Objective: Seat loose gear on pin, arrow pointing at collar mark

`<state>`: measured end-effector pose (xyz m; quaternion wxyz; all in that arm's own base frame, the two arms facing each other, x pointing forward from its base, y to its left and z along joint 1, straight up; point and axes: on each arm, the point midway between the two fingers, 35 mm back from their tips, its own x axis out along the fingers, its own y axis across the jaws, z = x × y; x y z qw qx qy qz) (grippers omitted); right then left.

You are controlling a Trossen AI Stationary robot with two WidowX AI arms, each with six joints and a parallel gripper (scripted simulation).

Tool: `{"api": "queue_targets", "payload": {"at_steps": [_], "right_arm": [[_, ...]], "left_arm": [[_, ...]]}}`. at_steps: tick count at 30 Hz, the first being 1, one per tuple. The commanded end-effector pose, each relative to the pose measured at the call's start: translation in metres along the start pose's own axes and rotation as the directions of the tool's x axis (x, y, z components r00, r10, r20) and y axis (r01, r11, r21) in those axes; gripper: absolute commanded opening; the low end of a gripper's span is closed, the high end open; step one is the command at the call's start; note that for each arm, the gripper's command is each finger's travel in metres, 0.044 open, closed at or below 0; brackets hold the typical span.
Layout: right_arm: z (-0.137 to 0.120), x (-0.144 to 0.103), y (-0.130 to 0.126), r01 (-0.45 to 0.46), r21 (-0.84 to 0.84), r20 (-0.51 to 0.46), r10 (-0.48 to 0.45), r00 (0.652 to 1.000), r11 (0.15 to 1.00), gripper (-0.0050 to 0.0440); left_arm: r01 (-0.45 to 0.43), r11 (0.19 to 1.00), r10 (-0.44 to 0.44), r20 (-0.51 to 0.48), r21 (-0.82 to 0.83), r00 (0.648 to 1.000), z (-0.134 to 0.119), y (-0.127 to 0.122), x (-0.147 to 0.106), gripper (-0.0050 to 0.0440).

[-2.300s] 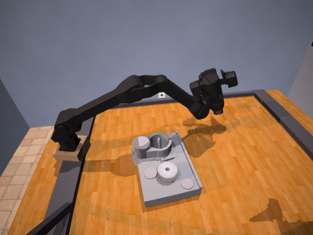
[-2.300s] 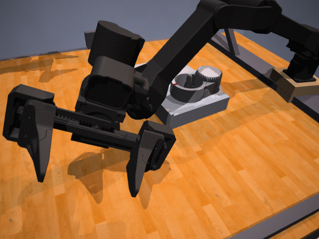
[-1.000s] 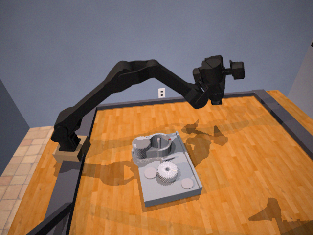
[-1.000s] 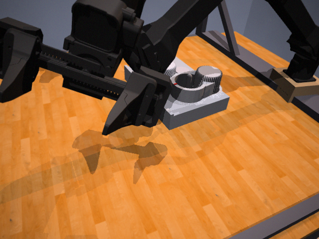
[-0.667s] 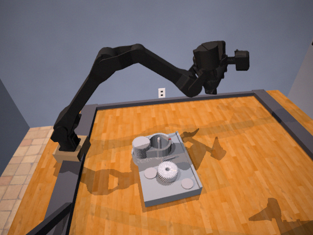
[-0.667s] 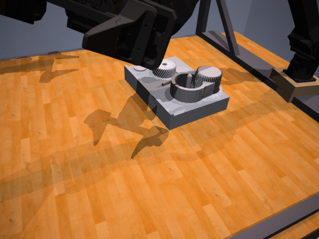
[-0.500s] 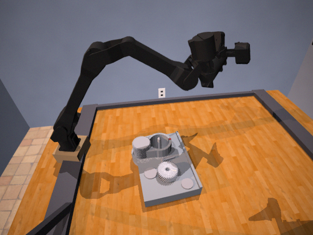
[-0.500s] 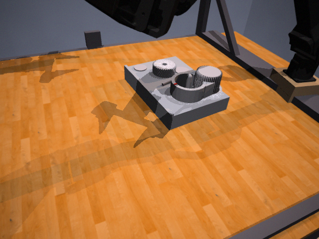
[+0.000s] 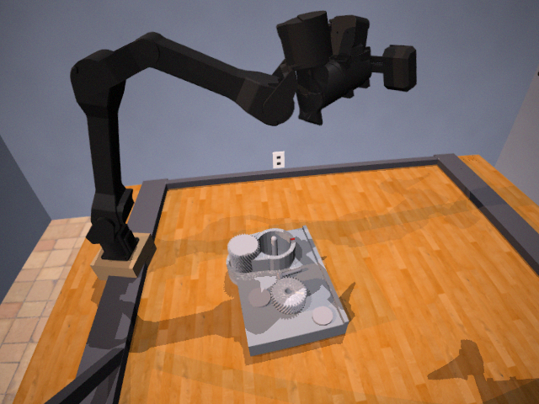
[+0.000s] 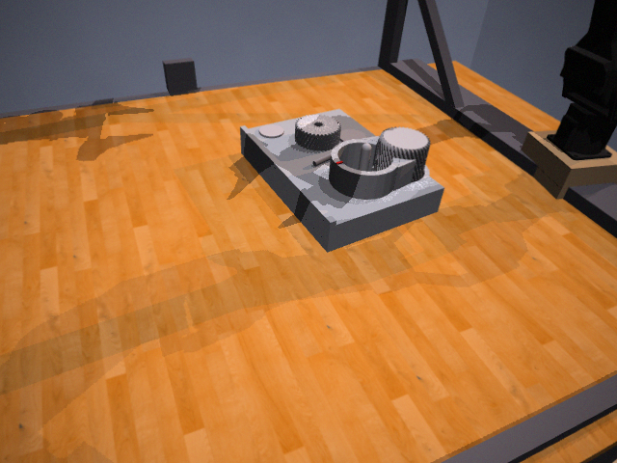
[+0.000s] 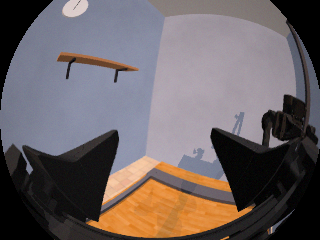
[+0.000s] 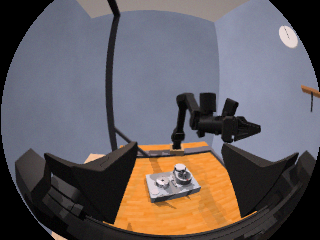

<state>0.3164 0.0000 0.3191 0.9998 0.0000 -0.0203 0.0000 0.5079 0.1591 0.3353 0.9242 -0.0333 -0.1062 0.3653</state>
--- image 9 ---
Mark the silver toothed gear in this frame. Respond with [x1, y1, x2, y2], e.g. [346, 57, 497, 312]
[270, 277, 307, 314]

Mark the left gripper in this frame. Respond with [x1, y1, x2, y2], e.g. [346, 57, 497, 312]
[327, 45, 417, 98]

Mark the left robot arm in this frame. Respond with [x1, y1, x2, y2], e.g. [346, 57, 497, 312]
[70, 11, 371, 261]

